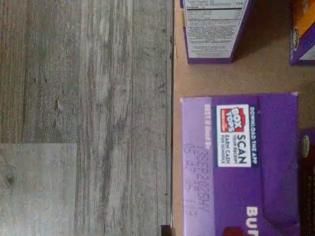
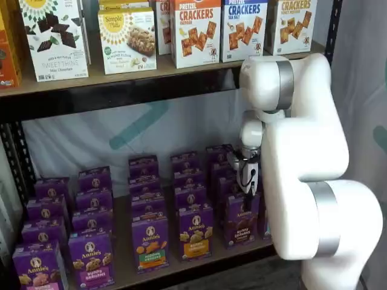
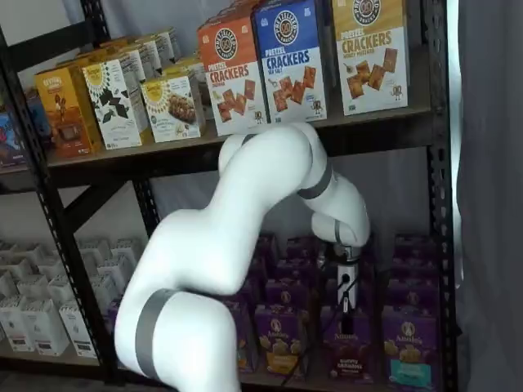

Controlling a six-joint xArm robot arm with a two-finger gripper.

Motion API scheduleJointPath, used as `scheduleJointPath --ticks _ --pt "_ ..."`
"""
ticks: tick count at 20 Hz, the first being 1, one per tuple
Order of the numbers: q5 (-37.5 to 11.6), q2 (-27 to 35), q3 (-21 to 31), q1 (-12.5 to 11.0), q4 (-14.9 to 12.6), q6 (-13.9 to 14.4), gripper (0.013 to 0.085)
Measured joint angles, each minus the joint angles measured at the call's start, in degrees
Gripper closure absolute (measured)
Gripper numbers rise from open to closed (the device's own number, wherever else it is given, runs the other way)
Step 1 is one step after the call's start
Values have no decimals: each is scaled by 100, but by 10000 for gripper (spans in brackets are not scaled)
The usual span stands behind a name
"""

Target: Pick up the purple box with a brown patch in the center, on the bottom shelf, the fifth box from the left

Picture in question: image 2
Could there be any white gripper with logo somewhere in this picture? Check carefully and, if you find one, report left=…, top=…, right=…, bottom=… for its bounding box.
left=234, top=153, right=262, bottom=213

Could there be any purple box yellow-orange patch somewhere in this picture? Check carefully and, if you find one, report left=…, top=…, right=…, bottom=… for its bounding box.
left=178, top=205, right=215, bottom=262

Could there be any wooden shelf board under cracker boxes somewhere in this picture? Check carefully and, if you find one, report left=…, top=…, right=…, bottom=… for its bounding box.
left=0, top=39, right=330, bottom=98

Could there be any Simple Mills bars box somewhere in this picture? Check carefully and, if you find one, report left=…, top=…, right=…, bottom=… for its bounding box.
left=98, top=7, right=157, bottom=76

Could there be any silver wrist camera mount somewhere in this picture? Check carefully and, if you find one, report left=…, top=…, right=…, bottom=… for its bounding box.
left=226, top=148, right=243, bottom=170

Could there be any pale side curtain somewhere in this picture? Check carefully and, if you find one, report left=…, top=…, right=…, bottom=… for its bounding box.
left=329, top=0, right=387, bottom=290

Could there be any purple box teal patch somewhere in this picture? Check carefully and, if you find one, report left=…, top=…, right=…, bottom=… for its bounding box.
left=264, top=208, right=275, bottom=241

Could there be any black metal shelving rack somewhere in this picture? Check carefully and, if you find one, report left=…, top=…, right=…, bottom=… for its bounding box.
left=0, top=0, right=344, bottom=290

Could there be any purple box violet patch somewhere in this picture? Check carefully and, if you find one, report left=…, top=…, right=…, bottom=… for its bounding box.
left=68, top=231, right=115, bottom=288

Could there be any blue pretzel crackers box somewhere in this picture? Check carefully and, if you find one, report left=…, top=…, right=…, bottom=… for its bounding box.
left=220, top=0, right=268, bottom=63

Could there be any purple box green orange patch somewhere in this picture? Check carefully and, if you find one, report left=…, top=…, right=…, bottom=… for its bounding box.
left=131, top=216, right=170, bottom=275

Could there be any gold pretzel crackers box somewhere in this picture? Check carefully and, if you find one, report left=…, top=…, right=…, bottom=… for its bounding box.
left=265, top=0, right=318, bottom=56

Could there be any purple box brown patch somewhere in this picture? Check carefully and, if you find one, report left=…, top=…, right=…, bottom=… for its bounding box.
left=224, top=193, right=262, bottom=250

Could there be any white backdrop sheet teal logo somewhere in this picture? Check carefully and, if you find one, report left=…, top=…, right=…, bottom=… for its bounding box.
left=22, top=87, right=242, bottom=194

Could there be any purple box pink patch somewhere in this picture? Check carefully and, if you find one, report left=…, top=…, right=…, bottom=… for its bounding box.
left=12, top=240, right=69, bottom=290

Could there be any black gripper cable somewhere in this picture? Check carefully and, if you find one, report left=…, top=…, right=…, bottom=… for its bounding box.
left=238, top=167, right=259, bottom=190

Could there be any Simple Mills sweet thins box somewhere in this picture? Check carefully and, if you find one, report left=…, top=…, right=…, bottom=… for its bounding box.
left=18, top=0, right=90, bottom=82

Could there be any orange pretzel crackers box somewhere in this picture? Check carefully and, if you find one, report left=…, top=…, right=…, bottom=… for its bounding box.
left=170, top=0, right=221, bottom=69

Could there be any purple Annie's snack box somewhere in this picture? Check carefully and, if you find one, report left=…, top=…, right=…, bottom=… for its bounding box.
left=211, top=162, right=235, bottom=182
left=131, top=195, right=167, bottom=221
left=129, top=176, right=163, bottom=200
left=217, top=176, right=244, bottom=199
left=34, top=177, right=74, bottom=200
left=128, top=155, right=160, bottom=181
left=170, top=150, right=200, bottom=173
left=77, top=166, right=112, bottom=193
left=206, top=144, right=234, bottom=166
left=26, top=195, right=71, bottom=221
left=172, top=170, right=202, bottom=190
left=71, top=209, right=114, bottom=237
left=21, top=216, right=68, bottom=246
left=174, top=186, right=209, bottom=210
left=75, top=188, right=114, bottom=214

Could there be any orange Simple Mills box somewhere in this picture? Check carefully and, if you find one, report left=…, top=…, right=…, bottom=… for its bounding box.
left=0, top=0, right=22, bottom=89

